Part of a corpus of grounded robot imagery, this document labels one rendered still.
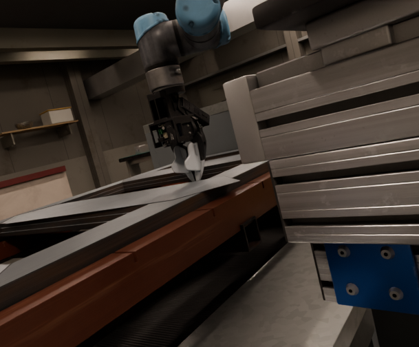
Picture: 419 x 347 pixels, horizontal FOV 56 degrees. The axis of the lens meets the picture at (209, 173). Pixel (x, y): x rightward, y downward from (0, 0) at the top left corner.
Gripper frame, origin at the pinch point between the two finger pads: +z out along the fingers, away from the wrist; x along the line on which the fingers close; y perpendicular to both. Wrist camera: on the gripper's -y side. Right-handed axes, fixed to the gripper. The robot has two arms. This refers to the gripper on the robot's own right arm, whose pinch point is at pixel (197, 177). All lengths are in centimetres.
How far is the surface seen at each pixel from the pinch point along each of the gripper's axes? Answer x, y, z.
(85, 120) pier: -681, -521, -102
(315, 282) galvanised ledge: 28.8, 14.7, 17.5
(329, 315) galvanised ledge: 33.9, 23.9, 17.4
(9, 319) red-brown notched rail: 16, 53, 3
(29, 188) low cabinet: -458, -219, 6
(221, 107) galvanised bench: -34, -71, -17
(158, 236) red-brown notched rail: 15.6, 31.5, 2.8
